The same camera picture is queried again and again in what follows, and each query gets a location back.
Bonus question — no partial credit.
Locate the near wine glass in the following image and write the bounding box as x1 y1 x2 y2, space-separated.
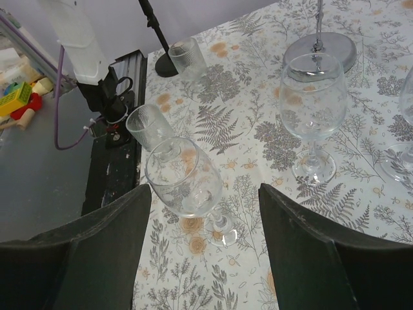
145 136 239 247

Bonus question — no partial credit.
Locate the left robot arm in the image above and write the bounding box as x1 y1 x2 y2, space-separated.
39 1 133 125

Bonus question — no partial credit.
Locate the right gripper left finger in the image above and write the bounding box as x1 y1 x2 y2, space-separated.
1 184 152 309

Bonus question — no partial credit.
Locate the colourful toy pile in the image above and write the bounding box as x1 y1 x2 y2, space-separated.
1 48 54 129

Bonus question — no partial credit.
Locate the black microphone stand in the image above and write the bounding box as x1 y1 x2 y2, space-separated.
138 0 178 78

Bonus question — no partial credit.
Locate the front patterned tumbler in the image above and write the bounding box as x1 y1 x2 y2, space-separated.
126 104 179 161

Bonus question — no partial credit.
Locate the patterned tumbler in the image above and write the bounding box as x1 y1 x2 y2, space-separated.
168 37 207 82
126 104 179 161

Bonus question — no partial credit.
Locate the black table front rail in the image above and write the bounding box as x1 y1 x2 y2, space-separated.
80 50 147 215

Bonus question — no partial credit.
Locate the far wine glass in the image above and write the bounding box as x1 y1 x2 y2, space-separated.
381 68 412 195

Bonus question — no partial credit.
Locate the middle wine glass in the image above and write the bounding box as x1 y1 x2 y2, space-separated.
279 53 348 186

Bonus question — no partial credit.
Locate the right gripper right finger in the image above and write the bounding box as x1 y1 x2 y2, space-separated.
259 184 412 309

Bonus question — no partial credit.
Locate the chrome wine glass rack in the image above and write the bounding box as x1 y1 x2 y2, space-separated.
283 1 357 81

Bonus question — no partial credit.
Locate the floral tablecloth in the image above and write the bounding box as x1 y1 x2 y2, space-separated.
132 1 412 309

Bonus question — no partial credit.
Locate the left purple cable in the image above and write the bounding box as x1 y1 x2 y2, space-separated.
0 15 93 151

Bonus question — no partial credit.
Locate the left patterned tumbler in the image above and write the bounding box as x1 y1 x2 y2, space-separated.
168 37 207 82

